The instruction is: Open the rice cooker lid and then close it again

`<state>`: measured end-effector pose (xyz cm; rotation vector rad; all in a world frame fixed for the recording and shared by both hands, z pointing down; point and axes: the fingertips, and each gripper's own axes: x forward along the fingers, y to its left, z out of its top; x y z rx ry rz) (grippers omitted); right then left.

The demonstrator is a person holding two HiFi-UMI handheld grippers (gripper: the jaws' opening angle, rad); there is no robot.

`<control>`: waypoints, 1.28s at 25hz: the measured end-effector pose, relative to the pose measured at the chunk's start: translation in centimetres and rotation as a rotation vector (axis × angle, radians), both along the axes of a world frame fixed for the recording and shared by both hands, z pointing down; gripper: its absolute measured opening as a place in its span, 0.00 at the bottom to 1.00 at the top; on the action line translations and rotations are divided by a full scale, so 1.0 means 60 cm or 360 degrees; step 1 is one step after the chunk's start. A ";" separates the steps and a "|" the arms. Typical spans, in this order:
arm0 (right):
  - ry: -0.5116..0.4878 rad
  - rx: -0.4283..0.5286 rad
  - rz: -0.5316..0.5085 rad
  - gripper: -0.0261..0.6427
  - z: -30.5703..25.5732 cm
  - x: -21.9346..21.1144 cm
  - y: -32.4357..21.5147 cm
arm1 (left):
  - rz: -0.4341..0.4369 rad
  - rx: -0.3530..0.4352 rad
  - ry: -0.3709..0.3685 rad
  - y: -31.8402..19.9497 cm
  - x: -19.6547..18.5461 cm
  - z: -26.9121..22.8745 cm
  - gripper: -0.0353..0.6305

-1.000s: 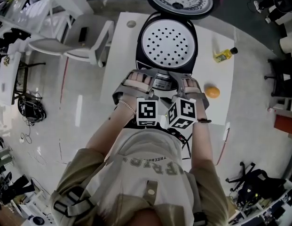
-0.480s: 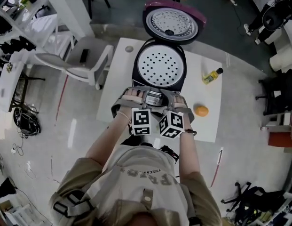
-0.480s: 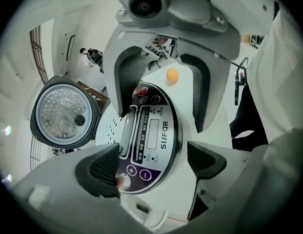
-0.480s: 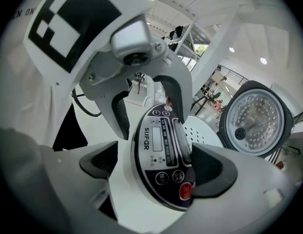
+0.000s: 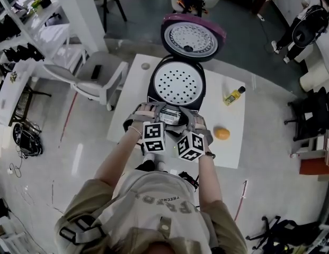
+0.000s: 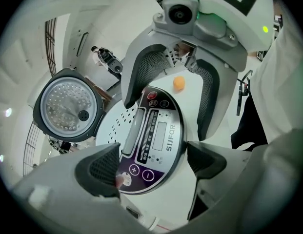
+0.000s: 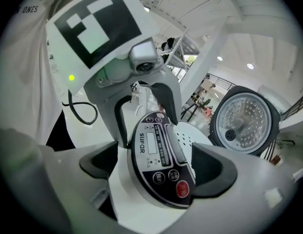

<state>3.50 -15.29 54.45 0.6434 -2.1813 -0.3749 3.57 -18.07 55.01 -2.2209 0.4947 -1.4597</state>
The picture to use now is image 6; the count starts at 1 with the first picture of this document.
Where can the small orange ball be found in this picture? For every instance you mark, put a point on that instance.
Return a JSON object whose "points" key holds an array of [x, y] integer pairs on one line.
{"points": [[178, 82]]}

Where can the rectangular ceiling vent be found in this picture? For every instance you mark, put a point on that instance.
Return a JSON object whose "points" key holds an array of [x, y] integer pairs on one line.
{"points": [[82, 44]]}

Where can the barred window grille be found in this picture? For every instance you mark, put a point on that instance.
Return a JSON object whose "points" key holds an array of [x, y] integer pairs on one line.
{"points": [[50, 45], [31, 142]]}

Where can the black rimmed metal plate lid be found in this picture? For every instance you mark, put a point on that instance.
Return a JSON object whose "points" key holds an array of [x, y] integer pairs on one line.
{"points": [[66, 103]]}

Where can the person's black trousers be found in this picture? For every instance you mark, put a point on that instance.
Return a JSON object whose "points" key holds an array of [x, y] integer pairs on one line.
{"points": [[251, 125]]}

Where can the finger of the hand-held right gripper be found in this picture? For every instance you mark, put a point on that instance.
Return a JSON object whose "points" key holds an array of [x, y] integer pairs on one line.
{"points": [[134, 67]]}

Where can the black and white appliance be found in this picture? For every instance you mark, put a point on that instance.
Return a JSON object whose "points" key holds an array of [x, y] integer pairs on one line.
{"points": [[112, 62]]}

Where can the brown wooden board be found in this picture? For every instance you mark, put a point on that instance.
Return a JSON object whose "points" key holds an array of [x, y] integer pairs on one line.
{"points": [[102, 92]]}

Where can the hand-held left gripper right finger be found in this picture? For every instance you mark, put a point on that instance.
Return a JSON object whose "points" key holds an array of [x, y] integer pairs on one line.
{"points": [[209, 162]]}

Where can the white rice cooker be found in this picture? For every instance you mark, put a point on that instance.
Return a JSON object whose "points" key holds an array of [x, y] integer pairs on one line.
{"points": [[166, 208]]}

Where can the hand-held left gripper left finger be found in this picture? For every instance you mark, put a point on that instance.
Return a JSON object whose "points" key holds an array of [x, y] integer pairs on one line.
{"points": [[68, 199]]}

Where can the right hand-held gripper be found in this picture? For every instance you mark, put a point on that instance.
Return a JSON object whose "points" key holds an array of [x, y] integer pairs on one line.
{"points": [[239, 16]]}

